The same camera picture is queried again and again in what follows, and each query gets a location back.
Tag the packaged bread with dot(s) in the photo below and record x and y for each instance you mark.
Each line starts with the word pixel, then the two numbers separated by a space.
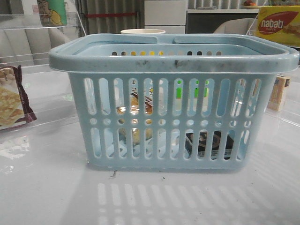
pixel 134 110

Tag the green snack bag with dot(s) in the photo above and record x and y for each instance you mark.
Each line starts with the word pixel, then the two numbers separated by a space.
pixel 52 12

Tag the small beige wafer box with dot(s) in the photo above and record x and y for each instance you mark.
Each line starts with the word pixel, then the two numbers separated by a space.
pixel 278 94

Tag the clear acrylic right display shelf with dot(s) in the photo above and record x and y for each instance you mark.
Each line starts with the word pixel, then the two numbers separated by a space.
pixel 291 110

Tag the yellow nabati wafer box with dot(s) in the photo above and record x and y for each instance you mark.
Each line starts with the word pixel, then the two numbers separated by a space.
pixel 279 24

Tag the beige armchair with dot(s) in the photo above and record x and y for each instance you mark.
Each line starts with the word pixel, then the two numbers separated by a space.
pixel 237 26

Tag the white drawer cabinet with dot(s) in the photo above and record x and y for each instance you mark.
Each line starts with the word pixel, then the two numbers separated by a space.
pixel 167 15

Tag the maroon almond cracker packet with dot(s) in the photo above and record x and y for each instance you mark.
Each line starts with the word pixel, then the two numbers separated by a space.
pixel 15 110

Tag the yellow patterned paper cup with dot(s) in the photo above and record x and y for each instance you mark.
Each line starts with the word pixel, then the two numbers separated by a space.
pixel 143 31

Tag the clear acrylic left display shelf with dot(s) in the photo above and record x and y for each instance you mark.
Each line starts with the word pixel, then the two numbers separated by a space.
pixel 25 42

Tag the clear acrylic display shelf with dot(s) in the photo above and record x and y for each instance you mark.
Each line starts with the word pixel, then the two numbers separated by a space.
pixel 291 110
pixel 25 42

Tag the light blue plastic basket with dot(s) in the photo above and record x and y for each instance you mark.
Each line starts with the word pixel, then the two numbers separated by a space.
pixel 209 92

